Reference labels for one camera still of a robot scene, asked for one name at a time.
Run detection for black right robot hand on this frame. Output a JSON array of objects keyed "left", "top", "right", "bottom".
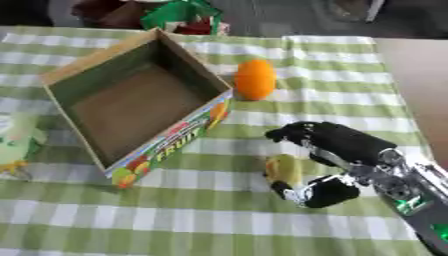
[{"left": 264, "top": 120, "right": 399, "bottom": 209}]

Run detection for open cardboard box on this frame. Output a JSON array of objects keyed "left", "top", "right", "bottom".
[{"left": 38, "top": 27, "right": 237, "bottom": 190}]

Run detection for yellow-green toy fruit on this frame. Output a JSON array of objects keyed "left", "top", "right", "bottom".
[{"left": 262, "top": 153, "right": 305, "bottom": 189}]

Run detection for orange toy fruit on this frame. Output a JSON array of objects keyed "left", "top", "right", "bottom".
[{"left": 232, "top": 59, "right": 279, "bottom": 102}]

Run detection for green and red bag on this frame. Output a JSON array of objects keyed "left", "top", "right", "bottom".
[{"left": 138, "top": 0, "right": 231, "bottom": 36}]

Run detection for dark red bag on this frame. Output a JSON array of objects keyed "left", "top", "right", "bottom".
[{"left": 70, "top": 0, "right": 154, "bottom": 30}]

